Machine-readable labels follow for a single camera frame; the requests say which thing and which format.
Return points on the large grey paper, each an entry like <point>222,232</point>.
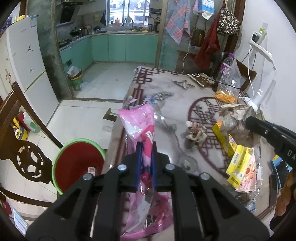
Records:
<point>238,129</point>

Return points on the teal kitchen cabinets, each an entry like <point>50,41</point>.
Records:
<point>122,47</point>

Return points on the small crumpled paper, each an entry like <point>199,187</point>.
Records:
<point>195,133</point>

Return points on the patterned fabric bag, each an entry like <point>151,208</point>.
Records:
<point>229,22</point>

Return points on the red basin with green rim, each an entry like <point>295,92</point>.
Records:
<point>76,160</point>

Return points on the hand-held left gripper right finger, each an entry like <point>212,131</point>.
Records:
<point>154,164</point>

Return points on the kitchen window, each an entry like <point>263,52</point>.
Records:
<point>127,11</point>

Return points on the pink plastic bag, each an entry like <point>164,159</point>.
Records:
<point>138,122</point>

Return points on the person's right hand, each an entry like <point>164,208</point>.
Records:
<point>286,194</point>

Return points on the brown handbag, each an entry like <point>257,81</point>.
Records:
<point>198,37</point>

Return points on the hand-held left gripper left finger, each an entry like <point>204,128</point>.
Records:
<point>138,162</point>

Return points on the white and blue bag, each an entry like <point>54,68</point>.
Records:
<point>208,8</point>

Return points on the white desk lamp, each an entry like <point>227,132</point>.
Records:
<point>263,52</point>

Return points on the floral printed tablecloth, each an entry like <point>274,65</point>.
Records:
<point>161,83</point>

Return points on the white charger plug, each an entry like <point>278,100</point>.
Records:
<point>257,36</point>

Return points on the bottle of green liquid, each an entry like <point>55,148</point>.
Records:
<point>32,124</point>

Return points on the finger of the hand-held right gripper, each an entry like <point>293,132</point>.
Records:
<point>259,126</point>

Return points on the clear plastic bag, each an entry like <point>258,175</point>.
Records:
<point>227,92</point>

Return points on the red garment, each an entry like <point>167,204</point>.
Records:
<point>208,48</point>

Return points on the black wok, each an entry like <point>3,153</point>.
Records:
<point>76,32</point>

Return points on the white refrigerator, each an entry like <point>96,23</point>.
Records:
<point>23,60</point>

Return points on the yellow plastic container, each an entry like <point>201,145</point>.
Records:
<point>19,131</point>

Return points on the brown patterned flat box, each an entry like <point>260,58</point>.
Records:
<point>202,80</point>

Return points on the black smartphone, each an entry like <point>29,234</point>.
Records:
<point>283,172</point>

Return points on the green trash bin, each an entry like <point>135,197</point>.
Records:
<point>75,81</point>

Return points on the yellow snack package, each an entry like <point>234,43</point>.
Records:
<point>240,162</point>

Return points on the plaid cloth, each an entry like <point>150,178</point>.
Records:
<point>179,20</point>

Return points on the carved wooden chair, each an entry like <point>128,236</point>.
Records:
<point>30,160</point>

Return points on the plastic bottle with purple label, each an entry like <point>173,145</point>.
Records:
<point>226,67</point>

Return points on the range hood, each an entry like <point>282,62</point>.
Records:
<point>68,12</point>

